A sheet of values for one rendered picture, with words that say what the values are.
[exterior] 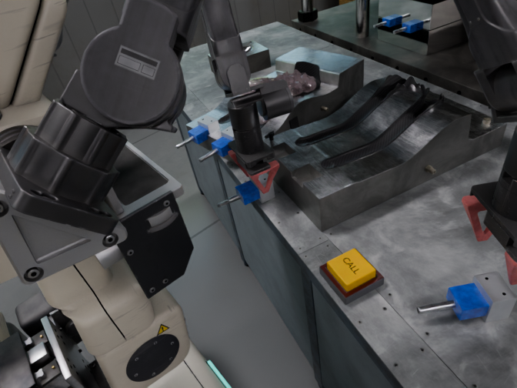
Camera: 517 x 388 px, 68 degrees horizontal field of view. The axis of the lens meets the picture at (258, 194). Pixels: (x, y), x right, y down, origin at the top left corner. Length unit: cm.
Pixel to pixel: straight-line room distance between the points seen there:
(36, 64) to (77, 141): 15
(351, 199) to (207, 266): 118
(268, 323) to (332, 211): 92
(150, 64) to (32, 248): 19
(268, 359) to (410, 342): 95
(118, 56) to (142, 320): 48
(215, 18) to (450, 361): 67
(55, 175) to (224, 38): 47
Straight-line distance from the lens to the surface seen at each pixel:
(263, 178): 85
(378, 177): 80
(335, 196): 75
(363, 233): 79
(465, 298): 67
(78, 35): 340
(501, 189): 52
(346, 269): 68
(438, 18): 157
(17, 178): 35
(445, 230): 81
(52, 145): 36
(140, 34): 33
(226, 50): 74
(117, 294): 67
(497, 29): 46
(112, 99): 33
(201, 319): 169
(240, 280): 176
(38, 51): 48
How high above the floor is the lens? 137
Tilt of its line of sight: 39 degrees down
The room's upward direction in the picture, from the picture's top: 11 degrees counter-clockwise
